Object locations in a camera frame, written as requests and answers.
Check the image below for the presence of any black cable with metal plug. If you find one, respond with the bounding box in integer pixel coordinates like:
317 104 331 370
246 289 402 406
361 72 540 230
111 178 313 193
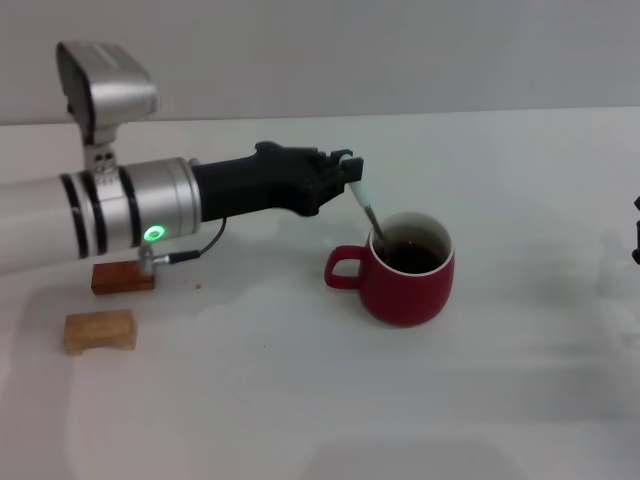
138 214 226 276

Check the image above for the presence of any blue handled metal spoon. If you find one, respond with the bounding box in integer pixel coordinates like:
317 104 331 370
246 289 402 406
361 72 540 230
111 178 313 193
341 154 389 251

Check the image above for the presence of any light wooden block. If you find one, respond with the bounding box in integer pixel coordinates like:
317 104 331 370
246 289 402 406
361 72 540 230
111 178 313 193
63 308 137 356

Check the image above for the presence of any red cup with coffee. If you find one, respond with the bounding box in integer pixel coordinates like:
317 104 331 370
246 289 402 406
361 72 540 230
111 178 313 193
323 211 456 329

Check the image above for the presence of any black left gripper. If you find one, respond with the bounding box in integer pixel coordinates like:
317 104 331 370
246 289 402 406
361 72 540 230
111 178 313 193
191 142 364 222

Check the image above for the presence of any dark reddish wooden block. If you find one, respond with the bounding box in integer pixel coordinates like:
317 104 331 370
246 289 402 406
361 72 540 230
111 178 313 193
91 259 155 296

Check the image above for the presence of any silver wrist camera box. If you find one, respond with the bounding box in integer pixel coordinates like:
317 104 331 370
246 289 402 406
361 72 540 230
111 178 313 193
55 41 160 174

